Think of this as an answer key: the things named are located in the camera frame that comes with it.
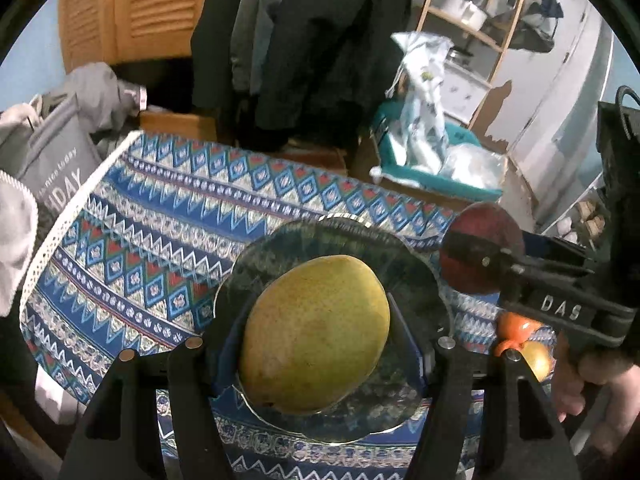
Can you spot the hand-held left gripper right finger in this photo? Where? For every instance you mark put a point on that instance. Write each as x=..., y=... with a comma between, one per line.
x=407, y=355

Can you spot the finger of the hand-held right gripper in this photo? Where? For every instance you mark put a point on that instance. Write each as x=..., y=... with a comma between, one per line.
x=552, y=246
x=482, y=259

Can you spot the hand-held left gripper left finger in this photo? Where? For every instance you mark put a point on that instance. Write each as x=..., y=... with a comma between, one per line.
x=227, y=360

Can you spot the red apple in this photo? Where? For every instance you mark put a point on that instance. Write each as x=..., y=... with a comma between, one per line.
x=480, y=227

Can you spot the yellow green mango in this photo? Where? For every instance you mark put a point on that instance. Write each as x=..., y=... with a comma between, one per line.
x=315, y=335

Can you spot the round glass plate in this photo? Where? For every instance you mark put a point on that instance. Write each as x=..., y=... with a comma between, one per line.
x=320, y=240

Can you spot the person's right hand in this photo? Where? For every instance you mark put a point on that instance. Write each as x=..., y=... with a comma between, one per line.
x=615, y=400

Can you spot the assorted pairs of shoes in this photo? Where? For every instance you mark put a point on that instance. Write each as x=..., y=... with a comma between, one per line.
x=585, y=220

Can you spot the grey shoe rack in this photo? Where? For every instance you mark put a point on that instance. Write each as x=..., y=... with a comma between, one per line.
x=575, y=210

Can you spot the clear plastic bag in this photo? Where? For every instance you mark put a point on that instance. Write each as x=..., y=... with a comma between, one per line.
x=472, y=165

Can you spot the teal plastic crate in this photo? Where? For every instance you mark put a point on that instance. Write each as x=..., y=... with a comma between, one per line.
x=395, y=160

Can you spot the white door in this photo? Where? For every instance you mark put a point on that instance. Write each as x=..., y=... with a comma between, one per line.
x=565, y=100

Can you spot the blue patterned tablecloth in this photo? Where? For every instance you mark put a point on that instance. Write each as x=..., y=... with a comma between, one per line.
x=150, y=220

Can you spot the white printed plastic bag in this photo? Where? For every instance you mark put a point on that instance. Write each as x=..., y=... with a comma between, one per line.
x=422, y=110

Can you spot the white patterned storage box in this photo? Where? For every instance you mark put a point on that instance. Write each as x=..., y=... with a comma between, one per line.
x=465, y=90

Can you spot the black plastic bag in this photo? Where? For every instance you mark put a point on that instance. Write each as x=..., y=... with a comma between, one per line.
x=537, y=20

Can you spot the wooden shelf rack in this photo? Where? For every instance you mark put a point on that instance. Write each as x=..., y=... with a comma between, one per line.
x=505, y=15

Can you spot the white knitted cloth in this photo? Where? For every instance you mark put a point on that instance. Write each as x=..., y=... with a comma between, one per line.
x=15, y=240

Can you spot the white enamel pot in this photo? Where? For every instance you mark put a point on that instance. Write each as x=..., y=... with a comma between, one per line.
x=462, y=10

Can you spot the grey tote bag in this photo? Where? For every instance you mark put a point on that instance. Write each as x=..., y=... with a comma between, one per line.
x=55, y=165

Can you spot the black hanging coat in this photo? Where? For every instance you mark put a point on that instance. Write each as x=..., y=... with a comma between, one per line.
x=320, y=35

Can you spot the grey cloth pile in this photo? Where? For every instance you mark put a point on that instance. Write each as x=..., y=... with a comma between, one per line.
x=95, y=95

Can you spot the wooden louvered door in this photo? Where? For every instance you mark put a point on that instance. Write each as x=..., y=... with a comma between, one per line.
x=140, y=5

